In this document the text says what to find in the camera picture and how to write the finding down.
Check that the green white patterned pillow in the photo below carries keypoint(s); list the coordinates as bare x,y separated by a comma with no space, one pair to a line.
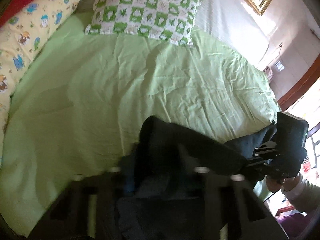
168,20

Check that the white striped headboard cushion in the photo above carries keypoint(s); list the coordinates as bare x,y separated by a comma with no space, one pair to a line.
229,21

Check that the brown wooden door frame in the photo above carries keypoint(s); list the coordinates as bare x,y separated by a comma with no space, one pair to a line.
301,87

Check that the dark navy pants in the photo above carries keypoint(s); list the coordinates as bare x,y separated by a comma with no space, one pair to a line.
157,161

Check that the light green bed sheet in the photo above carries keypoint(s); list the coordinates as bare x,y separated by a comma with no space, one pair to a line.
81,104

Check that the person's right hand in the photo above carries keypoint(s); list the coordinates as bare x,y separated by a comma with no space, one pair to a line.
274,185

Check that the yellow cartoon print pillow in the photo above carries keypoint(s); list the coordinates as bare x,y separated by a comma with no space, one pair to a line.
22,38

